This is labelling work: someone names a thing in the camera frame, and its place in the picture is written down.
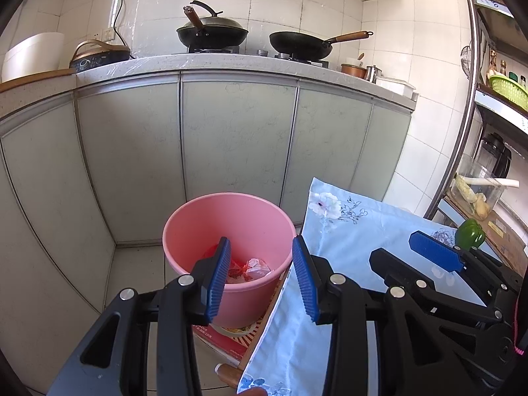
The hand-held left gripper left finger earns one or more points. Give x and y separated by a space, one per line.
218 280

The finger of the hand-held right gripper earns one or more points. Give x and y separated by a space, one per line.
396 266
433 249

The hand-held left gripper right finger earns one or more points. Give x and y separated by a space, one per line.
305 280

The red mesh bag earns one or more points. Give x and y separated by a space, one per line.
238 270

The white plastic bag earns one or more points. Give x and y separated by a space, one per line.
258 268

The pink plastic bucket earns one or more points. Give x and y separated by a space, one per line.
198 222

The green bell pepper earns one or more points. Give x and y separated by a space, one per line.
470 235

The light blue floral tablecloth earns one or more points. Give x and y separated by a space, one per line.
363 231

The yellow potato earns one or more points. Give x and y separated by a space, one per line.
482 208

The corn cob in husk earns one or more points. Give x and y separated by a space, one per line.
463 189

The white leek stalk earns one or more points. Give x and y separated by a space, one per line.
495 181

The clear plastic container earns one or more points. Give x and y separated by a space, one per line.
474 165

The grey kitchen cabinet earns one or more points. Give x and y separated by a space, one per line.
231 132

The metal shelf rack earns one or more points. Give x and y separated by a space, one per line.
470 90

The white rectangular container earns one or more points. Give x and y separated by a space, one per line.
394 86

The green plastic basket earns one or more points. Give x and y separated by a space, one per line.
509 90

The steel cup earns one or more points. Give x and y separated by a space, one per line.
372 75

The hanging metal strainer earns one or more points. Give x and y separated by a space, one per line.
466 62

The brown glass bottle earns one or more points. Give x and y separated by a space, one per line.
492 64

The copper pot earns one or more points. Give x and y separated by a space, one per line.
352 71

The gas stove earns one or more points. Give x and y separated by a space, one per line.
255 52

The black wok with lid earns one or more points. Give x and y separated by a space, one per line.
212 33

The dark electric cooker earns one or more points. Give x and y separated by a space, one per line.
99 57

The wooden cutting board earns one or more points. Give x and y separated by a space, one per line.
33 80

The white kitchen appliance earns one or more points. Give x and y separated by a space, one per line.
33 55

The white wall socket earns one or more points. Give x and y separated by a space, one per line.
108 35

